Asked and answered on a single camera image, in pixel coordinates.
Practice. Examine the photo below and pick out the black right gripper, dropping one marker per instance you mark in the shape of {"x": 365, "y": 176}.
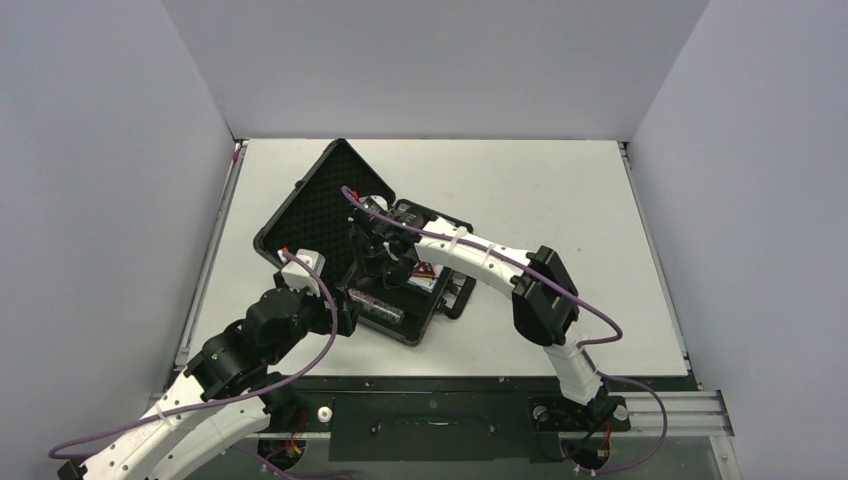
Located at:
{"x": 370, "y": 244}

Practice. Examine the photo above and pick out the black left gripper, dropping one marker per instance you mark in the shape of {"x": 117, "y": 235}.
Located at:
{"x": 346, "y": 312}

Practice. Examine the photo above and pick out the black poker set case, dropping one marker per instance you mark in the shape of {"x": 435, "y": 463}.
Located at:
{"x": 314, "y": 216}

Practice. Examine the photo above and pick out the yellow-blue chip stack bottom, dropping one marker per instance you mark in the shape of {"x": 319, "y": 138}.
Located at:
{"x": 387, "y": 313}

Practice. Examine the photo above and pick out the blue ace card box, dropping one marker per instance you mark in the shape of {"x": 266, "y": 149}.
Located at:
{"x": 426, "y": 284}

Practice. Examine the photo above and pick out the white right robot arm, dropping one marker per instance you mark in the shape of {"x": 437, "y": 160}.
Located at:
{"x": 544, "y": 299}

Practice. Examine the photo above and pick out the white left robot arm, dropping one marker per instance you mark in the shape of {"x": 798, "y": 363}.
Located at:
{"x": 226, "y": 392}

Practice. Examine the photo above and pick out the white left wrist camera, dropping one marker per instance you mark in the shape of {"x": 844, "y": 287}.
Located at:
{"x": 301, "y": 269}

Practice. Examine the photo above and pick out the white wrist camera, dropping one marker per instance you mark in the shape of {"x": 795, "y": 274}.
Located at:
{"x": 374, "y": 200}
{"x": 301, "y": 269}

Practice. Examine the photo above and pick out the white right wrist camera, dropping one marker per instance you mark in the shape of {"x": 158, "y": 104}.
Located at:
{"x": 374, "y": 200}

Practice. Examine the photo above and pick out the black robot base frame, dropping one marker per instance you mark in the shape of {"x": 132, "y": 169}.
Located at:
{"x": 393, "y": 419}

